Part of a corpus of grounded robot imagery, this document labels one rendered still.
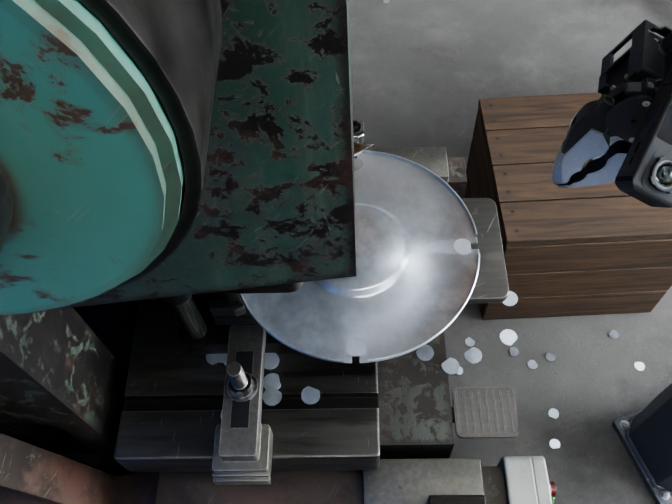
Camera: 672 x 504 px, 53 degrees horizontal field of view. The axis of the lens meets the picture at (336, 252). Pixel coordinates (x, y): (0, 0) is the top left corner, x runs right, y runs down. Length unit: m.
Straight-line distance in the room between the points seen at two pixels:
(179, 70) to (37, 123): 0.03
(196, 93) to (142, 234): 0.05
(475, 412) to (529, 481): 0.52
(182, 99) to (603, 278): 1.41
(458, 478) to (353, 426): 0.14
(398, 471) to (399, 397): 0.09
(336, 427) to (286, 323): 0.13
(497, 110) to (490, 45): 0.70
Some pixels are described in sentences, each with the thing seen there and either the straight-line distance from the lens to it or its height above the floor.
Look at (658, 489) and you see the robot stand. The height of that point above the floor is 0.02.
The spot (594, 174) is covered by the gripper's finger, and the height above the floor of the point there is 0.96.
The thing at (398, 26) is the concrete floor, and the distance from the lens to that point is 2.26.
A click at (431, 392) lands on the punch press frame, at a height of 0.65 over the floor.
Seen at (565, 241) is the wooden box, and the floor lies 0.34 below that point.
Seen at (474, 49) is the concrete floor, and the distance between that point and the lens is 2.20.
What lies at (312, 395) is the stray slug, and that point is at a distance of 0.79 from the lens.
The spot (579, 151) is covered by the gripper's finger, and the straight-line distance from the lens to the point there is 0.64.
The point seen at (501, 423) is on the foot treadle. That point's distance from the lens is 1.38.
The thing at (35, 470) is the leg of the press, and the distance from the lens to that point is 0.83.
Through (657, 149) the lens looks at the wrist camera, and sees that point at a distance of 0.56.
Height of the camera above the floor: 1.45
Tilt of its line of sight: 58 degrees down
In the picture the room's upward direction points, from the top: 5 degrees counter-clockwise
